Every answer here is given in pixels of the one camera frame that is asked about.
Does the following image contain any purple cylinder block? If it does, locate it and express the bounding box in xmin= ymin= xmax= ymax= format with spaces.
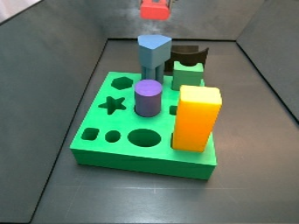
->
xmin=135 ymin=80 xmax=163 ymax=117

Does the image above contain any green foam shape-sorter base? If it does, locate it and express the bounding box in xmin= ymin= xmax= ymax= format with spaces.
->
xmin=70 ymin=72 xmax=218 ymax=179

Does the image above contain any red square-circle object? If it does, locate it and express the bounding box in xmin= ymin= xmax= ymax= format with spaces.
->
xmin=140 ymin=0 xmax=171 ymax=20

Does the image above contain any green notched block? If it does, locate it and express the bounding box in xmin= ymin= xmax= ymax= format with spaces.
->
xmin=172 ymin=61 xmax=204 ymax=91

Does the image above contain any yellow rectangular block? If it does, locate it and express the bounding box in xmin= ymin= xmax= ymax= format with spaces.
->
xmin=172 ymin=85 xmax=222 ymax=152

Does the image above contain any black curved fixture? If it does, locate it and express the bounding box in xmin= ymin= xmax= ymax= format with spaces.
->
xmin=164 ymin=45 xmax=210 ymax=73

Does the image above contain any blue triangular block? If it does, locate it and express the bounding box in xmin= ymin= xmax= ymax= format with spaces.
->
xmin=138 ymin=34 xmax=172 ymax=83

